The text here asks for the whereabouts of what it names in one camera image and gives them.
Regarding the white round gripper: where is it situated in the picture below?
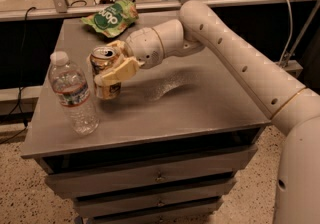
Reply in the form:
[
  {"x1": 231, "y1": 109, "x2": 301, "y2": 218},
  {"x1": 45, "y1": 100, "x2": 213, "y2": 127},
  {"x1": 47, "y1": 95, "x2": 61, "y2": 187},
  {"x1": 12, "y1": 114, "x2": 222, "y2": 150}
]
[{"x1": 94, "y1": 28, "x2": 164, "y2": 86}]

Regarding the orange soda can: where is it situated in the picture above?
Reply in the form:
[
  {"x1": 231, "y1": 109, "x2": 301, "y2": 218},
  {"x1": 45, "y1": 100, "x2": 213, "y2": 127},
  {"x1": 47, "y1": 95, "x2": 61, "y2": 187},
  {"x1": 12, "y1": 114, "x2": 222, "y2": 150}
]
[{"x1": 89, "y1": 46, "x2": 121, "y2": 100}]

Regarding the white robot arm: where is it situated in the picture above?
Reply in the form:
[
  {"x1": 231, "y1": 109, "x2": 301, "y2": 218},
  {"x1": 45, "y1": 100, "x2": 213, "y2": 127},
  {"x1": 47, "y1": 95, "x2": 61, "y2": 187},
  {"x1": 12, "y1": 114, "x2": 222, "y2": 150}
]
[{"x1": 94, "y1": 0, "x2": 320, "y2": 224}]

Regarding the clear plastic water bottle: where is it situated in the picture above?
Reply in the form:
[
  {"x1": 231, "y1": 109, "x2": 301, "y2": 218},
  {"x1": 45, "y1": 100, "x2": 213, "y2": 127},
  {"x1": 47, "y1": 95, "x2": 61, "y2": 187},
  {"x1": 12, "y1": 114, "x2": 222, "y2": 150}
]
[{"x1": 48, "y1": 51, "x2": 99, "y2": 135}]

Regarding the green chip bag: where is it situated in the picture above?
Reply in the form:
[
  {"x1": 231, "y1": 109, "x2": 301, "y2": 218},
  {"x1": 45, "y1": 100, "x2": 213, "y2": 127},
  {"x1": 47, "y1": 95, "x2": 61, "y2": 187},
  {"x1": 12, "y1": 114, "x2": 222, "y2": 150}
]
[{"x1": 81, "y1": 0, "x2": 139, "y2": 38}]

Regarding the grey drawer cabinet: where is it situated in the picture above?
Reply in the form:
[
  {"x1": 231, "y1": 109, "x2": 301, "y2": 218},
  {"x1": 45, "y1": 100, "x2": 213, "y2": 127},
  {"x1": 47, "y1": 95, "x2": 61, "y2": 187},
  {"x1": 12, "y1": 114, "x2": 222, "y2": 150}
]
[{"x1": 20, "y1": 8, "x2": 272, "y2": 224}]

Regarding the top drawer knob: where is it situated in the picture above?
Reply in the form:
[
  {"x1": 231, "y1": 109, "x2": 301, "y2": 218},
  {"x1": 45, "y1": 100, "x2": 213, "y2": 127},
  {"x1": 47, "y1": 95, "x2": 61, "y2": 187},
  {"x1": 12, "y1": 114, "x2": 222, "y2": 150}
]
[{"x1": 155, "y1": 173, "x2": 165, "y2": 183}]

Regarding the drawer knob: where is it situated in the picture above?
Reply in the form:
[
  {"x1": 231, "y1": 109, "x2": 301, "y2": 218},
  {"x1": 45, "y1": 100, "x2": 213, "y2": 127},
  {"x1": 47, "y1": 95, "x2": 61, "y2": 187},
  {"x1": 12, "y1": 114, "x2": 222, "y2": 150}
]
[
  {"x1": 155, "y1": 173, "x2": 165, "y2": 183},
  {"x1": 157, "y1": 200, "x2": 165, "y2": 207}
]

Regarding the middle drawer knob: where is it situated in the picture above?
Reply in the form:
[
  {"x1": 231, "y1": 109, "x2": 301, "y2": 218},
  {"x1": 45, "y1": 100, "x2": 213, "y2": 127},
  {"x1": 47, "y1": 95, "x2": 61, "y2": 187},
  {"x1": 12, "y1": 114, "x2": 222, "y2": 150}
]
[{"x1": 157, "y1": 200, "x2": 165, "y2": 207}]

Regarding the black cable on left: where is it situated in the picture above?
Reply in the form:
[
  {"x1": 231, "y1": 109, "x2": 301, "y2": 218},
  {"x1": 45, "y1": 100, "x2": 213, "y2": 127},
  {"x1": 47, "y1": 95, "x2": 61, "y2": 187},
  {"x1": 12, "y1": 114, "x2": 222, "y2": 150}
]
[{"x1": 0, "y1": 6, "x2": 37, "y2": 145}]

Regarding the white cable on right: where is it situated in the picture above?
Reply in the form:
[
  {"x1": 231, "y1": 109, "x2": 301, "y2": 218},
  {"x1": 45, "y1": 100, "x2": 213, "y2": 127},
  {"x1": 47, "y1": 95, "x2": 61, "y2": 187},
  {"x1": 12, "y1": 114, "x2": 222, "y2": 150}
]
[{"x1": 272, "y1": 0, "x2": 294, "y2": 66}]

